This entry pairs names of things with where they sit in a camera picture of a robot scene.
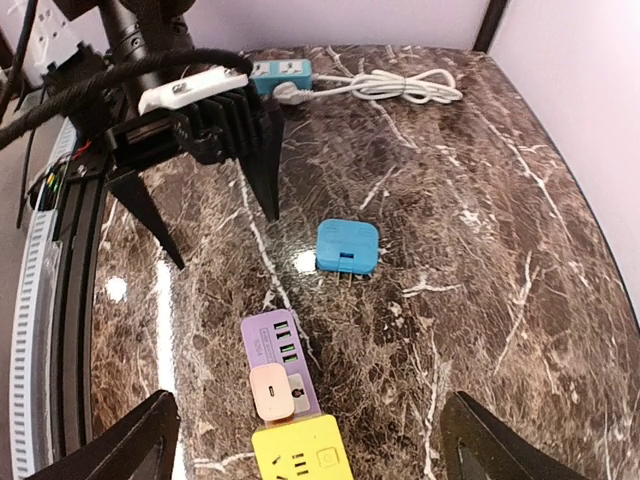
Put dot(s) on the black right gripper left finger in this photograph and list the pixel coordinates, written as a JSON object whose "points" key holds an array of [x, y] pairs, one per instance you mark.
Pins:
{"points": [[142, 445]]}

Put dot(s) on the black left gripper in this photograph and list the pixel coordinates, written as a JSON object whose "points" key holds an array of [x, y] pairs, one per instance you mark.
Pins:
{"points": [[237, 124]]}

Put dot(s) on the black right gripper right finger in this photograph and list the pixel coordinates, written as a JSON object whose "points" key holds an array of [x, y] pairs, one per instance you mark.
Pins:
{"points": [[477, 445]]}

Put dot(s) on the pink charger plug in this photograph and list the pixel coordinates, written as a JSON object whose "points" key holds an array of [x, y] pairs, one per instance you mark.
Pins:
{"points": [[271, 392]]}

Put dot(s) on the purple power strip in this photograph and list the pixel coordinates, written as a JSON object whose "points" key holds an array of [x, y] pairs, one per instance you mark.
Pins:
{"points": [[273, 337]]}

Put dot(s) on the yellow cube socket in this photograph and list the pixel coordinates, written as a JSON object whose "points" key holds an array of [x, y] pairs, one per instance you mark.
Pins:
{"points": [[311, 448]]}

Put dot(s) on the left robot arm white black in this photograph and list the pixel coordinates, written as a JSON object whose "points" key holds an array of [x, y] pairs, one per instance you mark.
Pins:
{"points": [[149, 46]]}

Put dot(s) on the teal power strip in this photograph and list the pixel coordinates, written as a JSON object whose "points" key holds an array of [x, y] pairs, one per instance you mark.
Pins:
{"points": [[269, 74]]}

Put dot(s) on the blue flat adapter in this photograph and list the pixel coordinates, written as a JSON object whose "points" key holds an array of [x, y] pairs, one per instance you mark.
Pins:
{"points": [[347, 247]]}

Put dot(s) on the white slotted cable duct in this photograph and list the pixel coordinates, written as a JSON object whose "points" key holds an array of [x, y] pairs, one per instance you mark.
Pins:
{"points": [[30, 410]]}

